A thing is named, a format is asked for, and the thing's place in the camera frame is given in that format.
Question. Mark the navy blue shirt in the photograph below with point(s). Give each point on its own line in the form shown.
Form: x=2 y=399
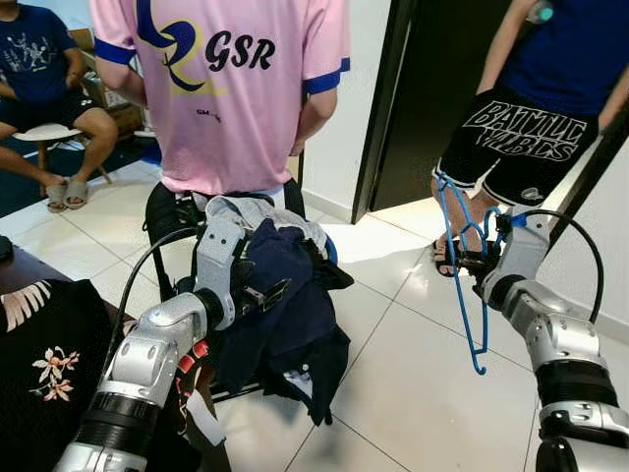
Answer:
x=295 y=324

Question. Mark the blue plastic hanger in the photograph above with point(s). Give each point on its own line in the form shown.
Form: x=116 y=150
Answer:
x=464 y=315

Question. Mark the black floral feather shirt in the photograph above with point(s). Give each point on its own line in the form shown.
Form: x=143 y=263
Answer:
x=49 y=393

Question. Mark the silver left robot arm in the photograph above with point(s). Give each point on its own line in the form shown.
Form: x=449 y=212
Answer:
x=147 y=359

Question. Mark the blue cloth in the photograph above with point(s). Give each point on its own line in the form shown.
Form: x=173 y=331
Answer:
x=332 y=251

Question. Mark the grey white shirt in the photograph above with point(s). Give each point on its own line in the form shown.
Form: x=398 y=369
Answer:
x=280 y=216

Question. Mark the black folding chair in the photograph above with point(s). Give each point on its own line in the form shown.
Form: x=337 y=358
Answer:
x=162 y=236

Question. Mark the black door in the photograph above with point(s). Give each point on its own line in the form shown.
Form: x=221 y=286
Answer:
x=442 y=98

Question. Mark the person in pink shirt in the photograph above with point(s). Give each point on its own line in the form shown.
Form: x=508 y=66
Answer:
x=226 y=108

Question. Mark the person in black printed shorts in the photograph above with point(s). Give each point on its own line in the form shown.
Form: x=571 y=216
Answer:
x=550 y=79

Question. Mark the dark carpet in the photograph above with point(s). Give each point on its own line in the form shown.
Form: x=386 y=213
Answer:
x=15 y=192

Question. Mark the white round stool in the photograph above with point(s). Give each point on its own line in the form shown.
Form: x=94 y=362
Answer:
x=49 y=132

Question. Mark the seated person in navy tee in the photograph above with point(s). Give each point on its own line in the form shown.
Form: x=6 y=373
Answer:
x=34 y=59

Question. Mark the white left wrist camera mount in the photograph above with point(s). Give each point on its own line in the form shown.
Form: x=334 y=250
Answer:
x=218 y=256

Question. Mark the black door frame strip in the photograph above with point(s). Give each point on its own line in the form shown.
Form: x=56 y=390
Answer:
x=590 y=177

